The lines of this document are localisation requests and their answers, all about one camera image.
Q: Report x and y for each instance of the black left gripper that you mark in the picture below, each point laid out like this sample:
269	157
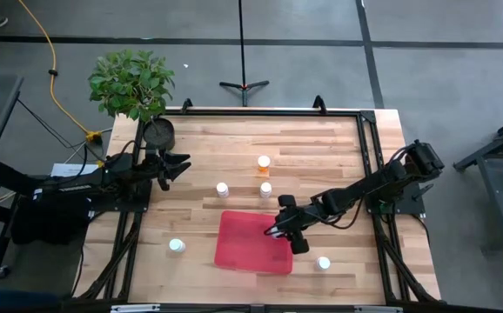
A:
163	176

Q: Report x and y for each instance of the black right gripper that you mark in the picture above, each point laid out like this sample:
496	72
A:
293	222

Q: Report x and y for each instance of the red plastic basket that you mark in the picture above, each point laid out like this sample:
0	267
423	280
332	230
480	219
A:
243	243

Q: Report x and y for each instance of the orange pill bottle white cap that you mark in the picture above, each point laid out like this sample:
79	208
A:
263	162

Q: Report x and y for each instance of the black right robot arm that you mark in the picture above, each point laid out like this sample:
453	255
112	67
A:
356	189

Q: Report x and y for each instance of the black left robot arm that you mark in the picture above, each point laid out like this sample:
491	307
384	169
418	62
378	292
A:
103	176

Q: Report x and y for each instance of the green potted plant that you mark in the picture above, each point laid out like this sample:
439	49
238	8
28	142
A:
129	82

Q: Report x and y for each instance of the white cardboard box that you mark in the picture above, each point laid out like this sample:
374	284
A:
71	170

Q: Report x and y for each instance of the black tripod stand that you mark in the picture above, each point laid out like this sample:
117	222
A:
243	85

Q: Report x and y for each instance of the black bag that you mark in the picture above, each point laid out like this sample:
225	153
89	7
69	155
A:
47	219

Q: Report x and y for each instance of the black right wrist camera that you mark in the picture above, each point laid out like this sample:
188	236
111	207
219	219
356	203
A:
299	246

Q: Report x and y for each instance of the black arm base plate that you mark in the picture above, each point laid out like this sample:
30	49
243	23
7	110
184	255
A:
412	208
142	203

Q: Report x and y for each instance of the black aluminium table frame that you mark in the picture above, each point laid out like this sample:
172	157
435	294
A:
277	113

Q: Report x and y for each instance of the silver metal bracket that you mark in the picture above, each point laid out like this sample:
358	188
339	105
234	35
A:
134	308
377	309

